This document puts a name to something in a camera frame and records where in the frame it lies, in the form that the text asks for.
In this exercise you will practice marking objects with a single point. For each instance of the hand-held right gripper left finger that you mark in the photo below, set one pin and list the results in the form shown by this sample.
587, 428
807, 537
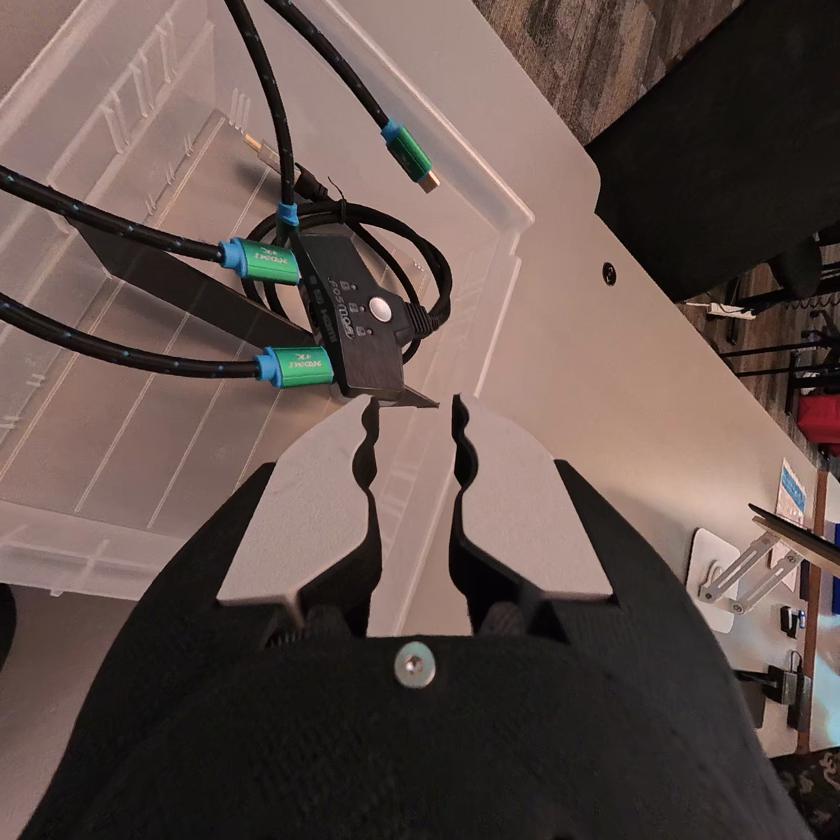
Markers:
308, 518

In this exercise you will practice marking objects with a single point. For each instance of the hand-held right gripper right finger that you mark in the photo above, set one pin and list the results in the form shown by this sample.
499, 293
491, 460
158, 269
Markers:
531, 525

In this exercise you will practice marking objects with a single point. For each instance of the black hdmi switch box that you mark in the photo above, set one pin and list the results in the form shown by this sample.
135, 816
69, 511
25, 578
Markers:
348, 328

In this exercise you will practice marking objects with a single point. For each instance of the clear plastic storage bin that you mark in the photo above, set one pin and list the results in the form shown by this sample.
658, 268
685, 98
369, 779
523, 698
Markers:
131, 426

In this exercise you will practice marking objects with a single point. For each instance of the white laptop stand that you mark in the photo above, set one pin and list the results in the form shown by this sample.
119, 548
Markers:
715, 564

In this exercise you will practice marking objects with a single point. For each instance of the blue and white paper sign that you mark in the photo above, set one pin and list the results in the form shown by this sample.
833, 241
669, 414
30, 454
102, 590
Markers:
791, 492

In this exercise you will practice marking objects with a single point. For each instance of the black round table screw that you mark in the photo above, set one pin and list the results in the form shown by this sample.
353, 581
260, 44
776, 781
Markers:
610, 273

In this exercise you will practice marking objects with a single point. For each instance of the white power strip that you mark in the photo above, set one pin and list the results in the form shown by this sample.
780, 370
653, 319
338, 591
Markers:
732, 312

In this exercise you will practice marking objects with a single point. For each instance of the black tripod stand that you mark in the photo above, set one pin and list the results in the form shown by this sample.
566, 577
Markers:
787, 361

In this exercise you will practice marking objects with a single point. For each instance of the grey power adapter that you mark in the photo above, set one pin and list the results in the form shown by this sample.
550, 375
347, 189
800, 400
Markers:
791, 689

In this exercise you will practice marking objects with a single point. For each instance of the red bag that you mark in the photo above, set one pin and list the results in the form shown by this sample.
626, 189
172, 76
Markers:
820, 420

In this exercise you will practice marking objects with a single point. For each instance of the black chair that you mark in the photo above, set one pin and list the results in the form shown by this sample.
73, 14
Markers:
709, 131

